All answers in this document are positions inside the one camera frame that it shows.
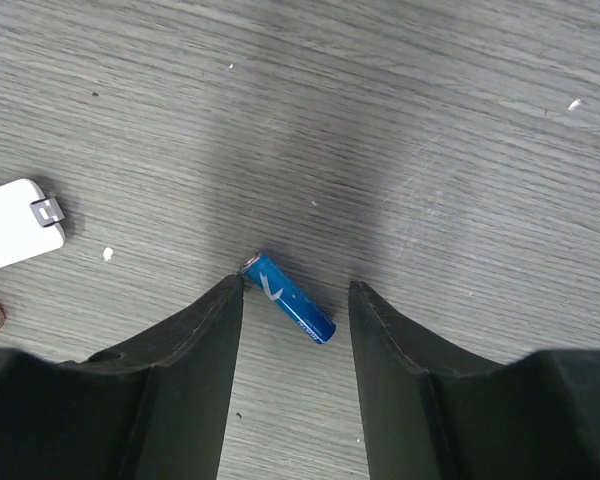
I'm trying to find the white battery cover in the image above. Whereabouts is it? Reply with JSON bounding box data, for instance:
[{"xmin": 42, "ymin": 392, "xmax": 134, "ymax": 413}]
[{"xmin": 0, "ymin": 178, "xmax": 65, "ymax": 268}]

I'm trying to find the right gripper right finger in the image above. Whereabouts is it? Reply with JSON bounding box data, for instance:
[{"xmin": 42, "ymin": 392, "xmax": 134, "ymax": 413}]
[{"xmin": 348, "ymin": 282, "xmax": 600, "ymax": 479}]

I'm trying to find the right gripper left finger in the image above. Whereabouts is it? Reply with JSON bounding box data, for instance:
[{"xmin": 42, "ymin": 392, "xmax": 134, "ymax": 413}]
[{"xmin": 0, "ymin": 274, "xmax": 243, "ymax": 479}]

